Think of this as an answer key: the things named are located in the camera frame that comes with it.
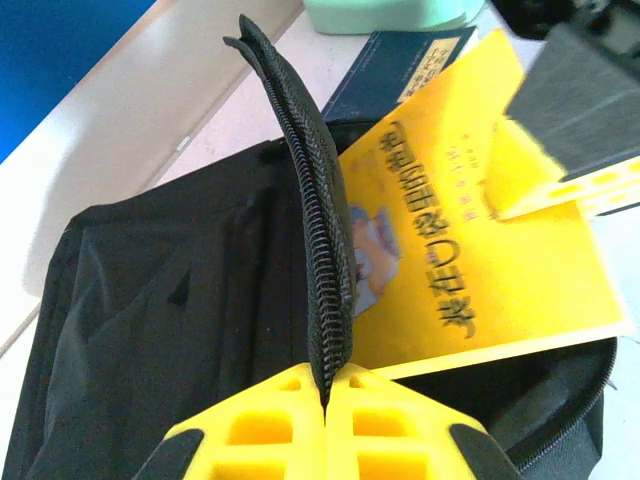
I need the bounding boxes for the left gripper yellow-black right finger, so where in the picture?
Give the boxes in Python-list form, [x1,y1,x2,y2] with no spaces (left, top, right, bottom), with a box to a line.
[325,362,524,480]

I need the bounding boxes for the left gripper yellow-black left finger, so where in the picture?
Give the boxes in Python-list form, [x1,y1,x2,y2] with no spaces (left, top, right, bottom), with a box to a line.
[132,362,326,480]

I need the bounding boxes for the black backpack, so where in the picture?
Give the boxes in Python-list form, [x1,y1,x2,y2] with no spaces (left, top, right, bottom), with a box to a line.
[0,14,619,480]

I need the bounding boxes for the yellow book with cartoon boy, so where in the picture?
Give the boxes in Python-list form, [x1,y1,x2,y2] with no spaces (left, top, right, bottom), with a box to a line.
[337,28,636,381]

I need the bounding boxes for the navy book with yellow label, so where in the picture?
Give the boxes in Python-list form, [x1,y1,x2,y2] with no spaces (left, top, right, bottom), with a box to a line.
[322,27,481,124]

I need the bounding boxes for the mint green pencil case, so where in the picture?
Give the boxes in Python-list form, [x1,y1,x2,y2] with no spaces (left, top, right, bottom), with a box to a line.
[302,0,486,36]

